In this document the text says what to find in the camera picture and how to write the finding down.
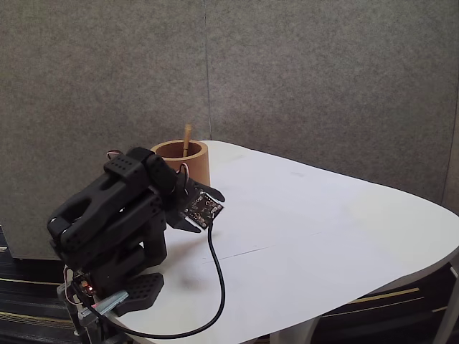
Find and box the tan wooden pen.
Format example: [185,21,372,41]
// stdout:
[181,123,192,158]

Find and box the brown cylindrical pen holder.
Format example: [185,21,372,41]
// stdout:
[149,139,212,188]

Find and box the metal table clamp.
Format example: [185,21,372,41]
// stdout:
[73,290,129,344]

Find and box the controller board with red LED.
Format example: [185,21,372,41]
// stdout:
[71,272,98,299]

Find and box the white table leg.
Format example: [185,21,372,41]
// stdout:
[434,263,459,344]
[269,317,321,344]

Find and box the bare camera circuit board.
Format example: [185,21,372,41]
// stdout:
[180,191,226,229]

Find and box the black camera cable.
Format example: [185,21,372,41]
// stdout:
[70,219,227,340]

